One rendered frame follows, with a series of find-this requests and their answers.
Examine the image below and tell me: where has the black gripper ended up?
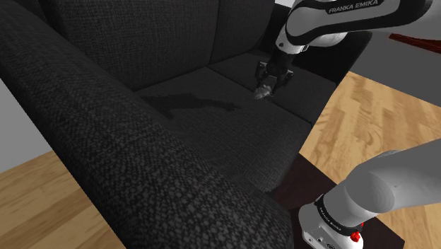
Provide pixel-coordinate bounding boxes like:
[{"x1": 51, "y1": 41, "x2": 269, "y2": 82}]
[{"x1": 254, "y1": 47, "x2": 295, "y2": 96}]

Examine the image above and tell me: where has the dark robot stand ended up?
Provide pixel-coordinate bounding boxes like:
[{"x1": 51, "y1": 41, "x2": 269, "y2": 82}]
[{"x1": 273, "y1": 153, "x2": 406, "y2": 249}]

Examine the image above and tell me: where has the small grey fluffy object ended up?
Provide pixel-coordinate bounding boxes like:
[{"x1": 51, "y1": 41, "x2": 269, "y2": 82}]
[{"x1": 254, "y1": 84, "x2": 274, "y2": 101}]

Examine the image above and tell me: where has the dark red furniture edge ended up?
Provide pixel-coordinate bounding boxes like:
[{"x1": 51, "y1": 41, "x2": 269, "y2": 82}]
[{"x1": 389, "y1": 33, "x2": 441, "y2": 54}]

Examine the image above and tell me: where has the dark grey fabric sofa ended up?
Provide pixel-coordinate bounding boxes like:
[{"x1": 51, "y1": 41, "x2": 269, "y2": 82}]
[{"x1": 0, "y1": 0, "x2": 374, "y2": 249}]

